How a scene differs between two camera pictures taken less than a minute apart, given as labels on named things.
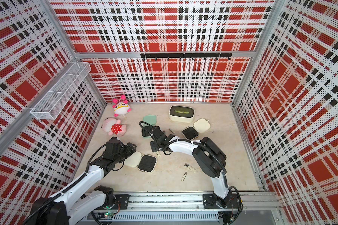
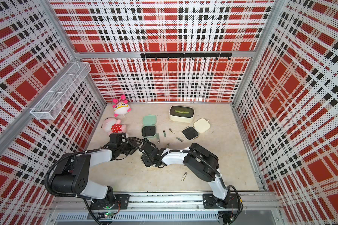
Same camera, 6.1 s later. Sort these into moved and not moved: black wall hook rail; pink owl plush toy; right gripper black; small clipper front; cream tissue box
Moved: right gripper black
Not moved: small clipper front; black wall hook rail; cream tissue box; pink owl plush toy
